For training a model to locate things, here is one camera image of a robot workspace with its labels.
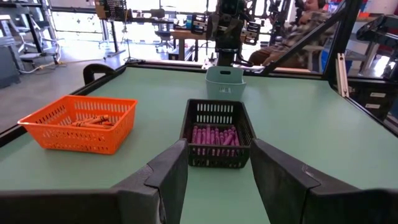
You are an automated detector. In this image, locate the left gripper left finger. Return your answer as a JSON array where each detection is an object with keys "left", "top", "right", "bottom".
[{"left": 0, "top": 138, "right": 189, "bottom": 224}]

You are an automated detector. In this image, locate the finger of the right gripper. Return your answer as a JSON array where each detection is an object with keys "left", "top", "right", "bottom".
[
  {"left": 228, "top": 17, "right": 245, "bottom": 43},
  {"left": 206, "top": 14, "right": 220, "bottom": 40}
]

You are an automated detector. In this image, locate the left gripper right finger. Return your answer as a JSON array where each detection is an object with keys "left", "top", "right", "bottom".
[{"left": 250, "top": 138, "right": 398, "bottom": 224}]

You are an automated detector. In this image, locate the wooden table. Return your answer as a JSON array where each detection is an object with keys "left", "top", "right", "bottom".
[{"left": 169, "top": 29, "right": 218, "bottom": 62}]

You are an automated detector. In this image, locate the person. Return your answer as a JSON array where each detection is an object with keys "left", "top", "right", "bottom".
[{"left": 248, "top": 0, "right": 340, "bottom": 68}]

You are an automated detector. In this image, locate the black office chair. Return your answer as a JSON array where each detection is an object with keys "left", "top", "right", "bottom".
[{"left": 154, "top": 29, "right": 175, "bottom": 52}]

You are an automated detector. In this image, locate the teal plastic bin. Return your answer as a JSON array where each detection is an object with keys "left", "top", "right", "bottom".
[{"left": 205, "top": 65, "right": 247, "bottom": 101}]

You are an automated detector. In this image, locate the orange plastic basket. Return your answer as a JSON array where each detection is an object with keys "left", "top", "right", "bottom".
[{"left": 17, "top": 95, "right": 139, "bottom": 156}]

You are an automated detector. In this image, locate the green table mat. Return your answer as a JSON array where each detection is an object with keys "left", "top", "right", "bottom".
[{"left": 0, "top": 65, "right": 398, "bottom": 224}]

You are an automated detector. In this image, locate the brown pegboard panel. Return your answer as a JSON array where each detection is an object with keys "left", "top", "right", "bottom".
[{"left": 95, "top": 0, "right": 128, "bottom": 21}]

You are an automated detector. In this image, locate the white plastic strip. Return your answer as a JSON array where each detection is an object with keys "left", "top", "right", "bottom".
[{"left": 335, "top": 52, "right": 349, "bottom": 98}]

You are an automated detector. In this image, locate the black mesh basket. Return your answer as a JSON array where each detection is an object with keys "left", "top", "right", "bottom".
[{"left": 179, "top": 98, "right": 257, "bottom": 169}]

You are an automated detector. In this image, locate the black drawer cabinet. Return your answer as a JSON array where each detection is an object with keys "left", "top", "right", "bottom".
[{"left": 348, "top": 79, "right": 398, "bottom": 125}]

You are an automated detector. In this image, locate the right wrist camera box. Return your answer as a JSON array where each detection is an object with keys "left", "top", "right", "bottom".
[{"left": 219, "top": 0, "right": 242, "bottom": 16}]

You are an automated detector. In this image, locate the black cable loop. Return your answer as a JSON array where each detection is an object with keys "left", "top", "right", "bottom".
[{"left": 83, "top": 63, "right": 116, "bottom": 85}]

